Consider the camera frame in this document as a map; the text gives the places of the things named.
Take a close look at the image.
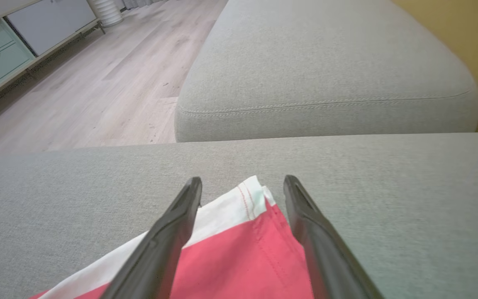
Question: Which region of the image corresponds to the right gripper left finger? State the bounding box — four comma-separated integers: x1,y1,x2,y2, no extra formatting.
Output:
100,176,203,299

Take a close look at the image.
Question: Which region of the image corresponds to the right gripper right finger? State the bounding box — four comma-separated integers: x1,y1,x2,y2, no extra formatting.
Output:
283,175,385,299

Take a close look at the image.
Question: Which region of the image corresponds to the red basketball jersey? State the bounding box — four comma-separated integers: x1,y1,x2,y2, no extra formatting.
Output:
29,175,315,299

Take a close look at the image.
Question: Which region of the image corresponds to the large grey sofa seat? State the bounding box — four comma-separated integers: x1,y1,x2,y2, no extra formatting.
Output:
0,133,478,299

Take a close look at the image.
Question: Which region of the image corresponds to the grey stitched sofa cushion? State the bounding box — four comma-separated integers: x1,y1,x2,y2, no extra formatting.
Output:
175,0,478,143

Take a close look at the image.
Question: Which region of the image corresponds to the white ribbed cylinder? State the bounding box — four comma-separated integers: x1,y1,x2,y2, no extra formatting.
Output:
87,0,123,27

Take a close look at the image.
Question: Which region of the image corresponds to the grey curtain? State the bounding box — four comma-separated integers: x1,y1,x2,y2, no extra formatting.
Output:
121,0,169,10

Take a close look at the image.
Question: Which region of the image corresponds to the low cabinet with drawers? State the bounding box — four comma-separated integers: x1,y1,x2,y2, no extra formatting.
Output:
0,0,106,110

